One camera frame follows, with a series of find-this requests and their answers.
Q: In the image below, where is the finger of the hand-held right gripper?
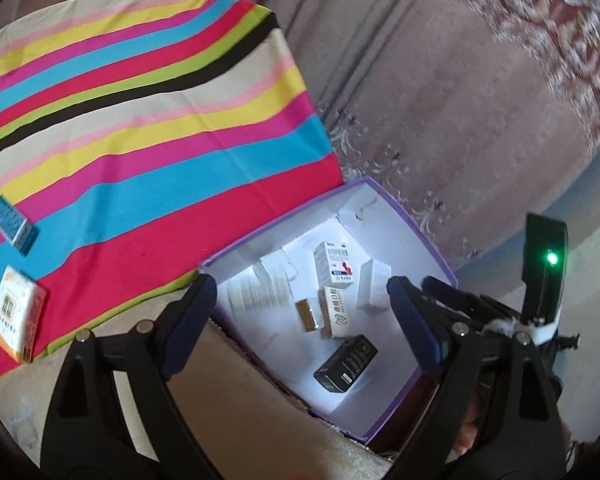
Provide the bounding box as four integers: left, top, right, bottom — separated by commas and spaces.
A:
421, 276, 506, 333

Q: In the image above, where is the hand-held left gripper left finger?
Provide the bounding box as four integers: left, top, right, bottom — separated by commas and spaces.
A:
40, 274, 218, 480

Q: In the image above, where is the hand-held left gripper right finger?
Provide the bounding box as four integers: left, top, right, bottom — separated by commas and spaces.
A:
386, 276, 568, 480

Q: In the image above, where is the small white box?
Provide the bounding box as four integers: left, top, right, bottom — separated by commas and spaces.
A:
357, 258, 392, 313

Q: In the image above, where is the white box with orange ends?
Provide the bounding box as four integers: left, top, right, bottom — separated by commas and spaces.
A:
320, 285, 353, 339

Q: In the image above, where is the black box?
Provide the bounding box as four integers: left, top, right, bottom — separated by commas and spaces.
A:
313, 335, 379, 393

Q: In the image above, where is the purple cardboard box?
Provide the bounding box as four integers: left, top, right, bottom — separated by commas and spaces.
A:
200, 176, 458, 443

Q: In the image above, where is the white box with red print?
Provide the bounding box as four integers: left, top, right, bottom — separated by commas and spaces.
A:
312, 241, 357, 283

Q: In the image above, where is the small gold box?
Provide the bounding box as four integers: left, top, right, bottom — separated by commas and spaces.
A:
295, 298, 326, 333

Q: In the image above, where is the blue small box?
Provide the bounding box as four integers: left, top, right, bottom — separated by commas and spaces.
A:
0, 195, 39, 252

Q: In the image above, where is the white paper leaflet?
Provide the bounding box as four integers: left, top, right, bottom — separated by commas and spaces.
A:
260, 247, 299, 283
225, 270, 291, 331

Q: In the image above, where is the yellow and white box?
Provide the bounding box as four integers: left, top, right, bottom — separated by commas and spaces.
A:
0, 265, 48, 363

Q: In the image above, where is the pink patterned blanket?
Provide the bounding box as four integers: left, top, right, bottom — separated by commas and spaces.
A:
0, 0, 600, 281

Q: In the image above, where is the colourful striped cloth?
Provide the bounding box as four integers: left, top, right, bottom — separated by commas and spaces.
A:
0, 0, 346, 388

